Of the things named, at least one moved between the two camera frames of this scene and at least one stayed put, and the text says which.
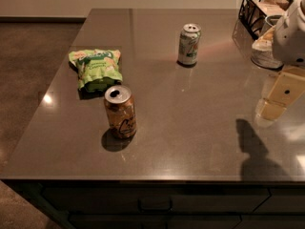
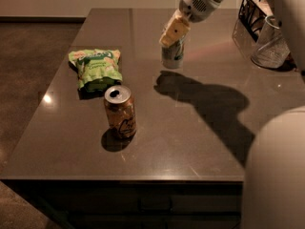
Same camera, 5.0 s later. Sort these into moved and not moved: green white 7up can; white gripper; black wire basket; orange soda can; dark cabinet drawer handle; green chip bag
Moved: green white 7up can; white gripper
Not moved: dark cabinet drawer handle; green chip bag; orange soda can; black wire basket
